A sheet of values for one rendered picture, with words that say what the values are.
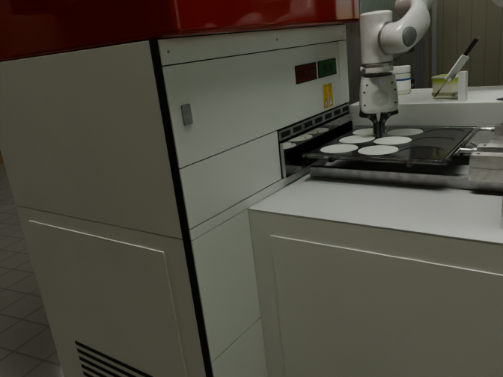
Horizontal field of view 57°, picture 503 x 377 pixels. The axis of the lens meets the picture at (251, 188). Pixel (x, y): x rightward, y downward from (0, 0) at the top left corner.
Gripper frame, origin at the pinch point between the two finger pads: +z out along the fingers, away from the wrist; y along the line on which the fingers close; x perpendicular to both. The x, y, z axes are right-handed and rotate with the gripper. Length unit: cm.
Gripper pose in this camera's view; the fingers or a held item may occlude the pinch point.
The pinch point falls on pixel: (379, 129)
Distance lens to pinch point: 137.0
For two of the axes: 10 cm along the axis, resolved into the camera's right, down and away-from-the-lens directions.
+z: 1.1, 9.5, 3.0
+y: 9.9, -0.9, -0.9
